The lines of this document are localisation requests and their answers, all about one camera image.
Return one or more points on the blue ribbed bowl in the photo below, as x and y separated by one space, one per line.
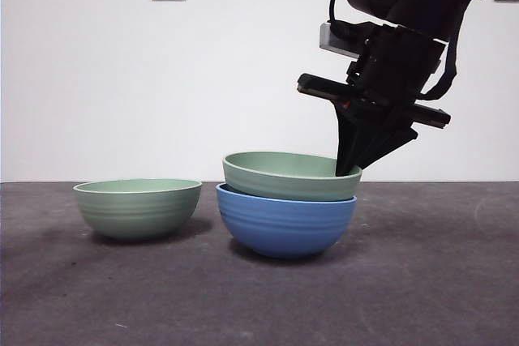
284 228

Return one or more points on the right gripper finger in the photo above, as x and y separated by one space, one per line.
346 147
383 143

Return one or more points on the green ribbed bowl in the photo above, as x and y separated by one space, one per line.
284 184
138 212

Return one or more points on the pale grey wrist camera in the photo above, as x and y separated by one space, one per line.
334 40

